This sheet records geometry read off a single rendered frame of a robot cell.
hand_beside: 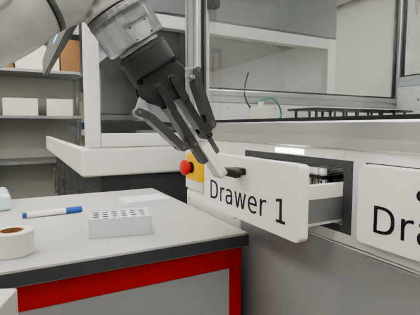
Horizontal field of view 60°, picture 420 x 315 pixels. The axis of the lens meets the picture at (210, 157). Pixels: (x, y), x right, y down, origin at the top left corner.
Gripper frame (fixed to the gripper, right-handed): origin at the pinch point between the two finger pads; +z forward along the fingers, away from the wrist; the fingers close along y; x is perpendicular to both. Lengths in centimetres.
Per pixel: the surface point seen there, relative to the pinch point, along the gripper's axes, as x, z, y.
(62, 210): 44, 2, -24
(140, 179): 82, 20, 2
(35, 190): 416, 49, -51
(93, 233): 20.5, 4.2, -21.6
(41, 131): 416, -2, -4
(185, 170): 31.2, 10.2, 4.4
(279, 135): 2.5, 6.4, 15.1
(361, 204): -17.8, 12.9, 8.7
